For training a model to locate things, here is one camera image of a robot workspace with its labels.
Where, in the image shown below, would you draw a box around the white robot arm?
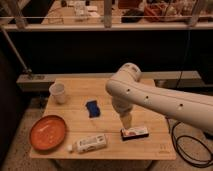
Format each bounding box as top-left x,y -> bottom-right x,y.
105,63 -> 213,135

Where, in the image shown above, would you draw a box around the black and white eraser box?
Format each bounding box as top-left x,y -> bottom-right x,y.
120,126 -> 149,141

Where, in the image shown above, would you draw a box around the wooden folding table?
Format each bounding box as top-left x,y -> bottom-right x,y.
30,79 -> 176,160

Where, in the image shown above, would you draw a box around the blue sponge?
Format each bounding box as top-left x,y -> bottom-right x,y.
86,100 -> 100,118

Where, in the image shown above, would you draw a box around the white plastic bottle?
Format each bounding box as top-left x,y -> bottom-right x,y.
67,134 -> 107,153

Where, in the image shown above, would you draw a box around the grey metal ledge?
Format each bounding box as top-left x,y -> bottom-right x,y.
16,71 -> 203,92

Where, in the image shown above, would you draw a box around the white paper cup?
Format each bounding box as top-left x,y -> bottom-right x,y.
49,83 -> 66,104

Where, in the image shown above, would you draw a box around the orange plate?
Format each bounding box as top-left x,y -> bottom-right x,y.
29,115 -> 66,151

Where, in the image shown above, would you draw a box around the diagonal metal pole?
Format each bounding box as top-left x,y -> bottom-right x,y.
0,26 -> 33,78

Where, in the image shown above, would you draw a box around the black cable on floor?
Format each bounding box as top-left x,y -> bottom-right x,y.
165,114 -> 213,169

